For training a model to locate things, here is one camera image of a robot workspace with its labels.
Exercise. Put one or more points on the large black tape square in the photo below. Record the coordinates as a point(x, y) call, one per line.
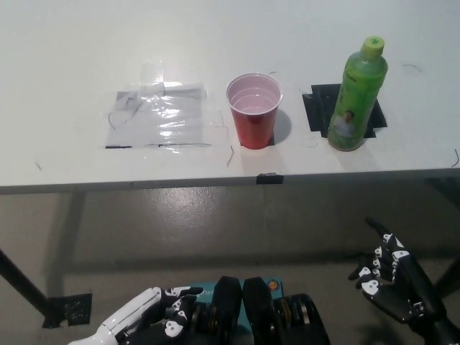
point(318, 108)

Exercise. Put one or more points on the green tea plastic bottle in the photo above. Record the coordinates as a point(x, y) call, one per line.
point(359, 97)

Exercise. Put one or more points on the grey sheet under clear tape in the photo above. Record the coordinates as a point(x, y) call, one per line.
point(158, 118)

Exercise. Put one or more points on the red plastic cup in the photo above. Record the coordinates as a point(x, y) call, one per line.
point(254, 125)

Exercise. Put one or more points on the teal router box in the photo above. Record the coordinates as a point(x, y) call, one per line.
point(275, 287)

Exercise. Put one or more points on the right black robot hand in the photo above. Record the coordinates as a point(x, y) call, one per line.
point(399, 287)

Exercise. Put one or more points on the black table leg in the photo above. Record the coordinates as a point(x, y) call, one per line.
point(21, 280)
point(451, 276)

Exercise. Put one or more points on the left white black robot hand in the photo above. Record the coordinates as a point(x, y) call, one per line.
point(140, 311)

